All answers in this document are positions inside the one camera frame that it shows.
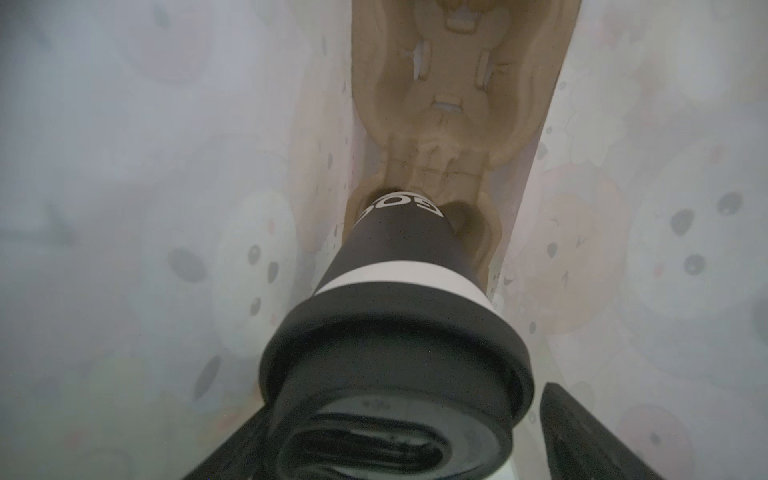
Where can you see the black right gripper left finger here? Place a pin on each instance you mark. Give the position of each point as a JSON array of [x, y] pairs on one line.
[[240, 456]]

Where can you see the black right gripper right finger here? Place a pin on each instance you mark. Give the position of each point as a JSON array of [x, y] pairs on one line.
[[578, 446]]

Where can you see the black takeout coffee cup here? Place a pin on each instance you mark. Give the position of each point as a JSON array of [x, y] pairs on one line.
[[397, 366]]

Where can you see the brown pulp cup carrier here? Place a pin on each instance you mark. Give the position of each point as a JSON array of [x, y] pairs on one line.
[[450, 92]]

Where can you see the white patterned gift bag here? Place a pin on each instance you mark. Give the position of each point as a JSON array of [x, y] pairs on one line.
[[174, 177]]

